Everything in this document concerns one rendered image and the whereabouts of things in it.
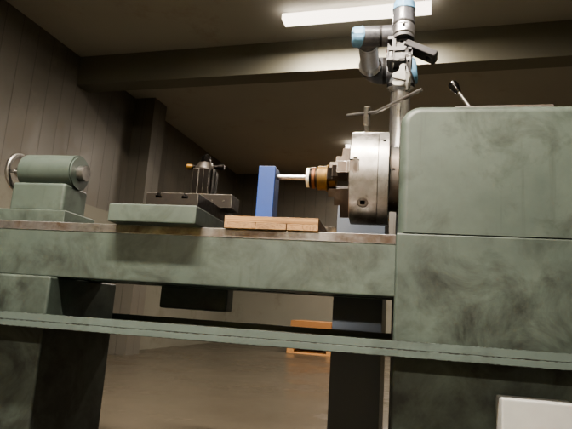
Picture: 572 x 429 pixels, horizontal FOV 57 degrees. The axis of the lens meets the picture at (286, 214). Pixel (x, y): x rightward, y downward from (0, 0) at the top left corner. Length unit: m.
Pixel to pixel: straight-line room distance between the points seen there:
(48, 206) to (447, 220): 1.39
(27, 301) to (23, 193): 0.44
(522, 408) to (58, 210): 1.59
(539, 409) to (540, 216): 0.51
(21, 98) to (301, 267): 4.17
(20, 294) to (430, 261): 1.31
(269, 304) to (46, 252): 7.71
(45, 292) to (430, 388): 1.23
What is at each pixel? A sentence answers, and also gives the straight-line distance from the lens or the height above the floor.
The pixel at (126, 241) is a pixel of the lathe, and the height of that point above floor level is 0.81.
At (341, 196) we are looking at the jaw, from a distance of 1.82.
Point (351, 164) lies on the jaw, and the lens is 1.68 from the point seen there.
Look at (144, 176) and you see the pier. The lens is 6.58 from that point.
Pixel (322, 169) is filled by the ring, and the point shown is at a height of 1.10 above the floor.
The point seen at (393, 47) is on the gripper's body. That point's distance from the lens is 1.85.
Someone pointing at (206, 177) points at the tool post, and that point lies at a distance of 1.97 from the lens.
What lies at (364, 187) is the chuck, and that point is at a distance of 1.66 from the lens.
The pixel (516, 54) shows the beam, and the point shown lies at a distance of 4.93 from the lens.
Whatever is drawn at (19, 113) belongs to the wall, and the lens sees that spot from 5.38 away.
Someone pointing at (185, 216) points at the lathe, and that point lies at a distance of 1.67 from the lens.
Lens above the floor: 0.62
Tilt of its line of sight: 10 degrees up
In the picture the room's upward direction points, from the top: 4 degrees clockwise
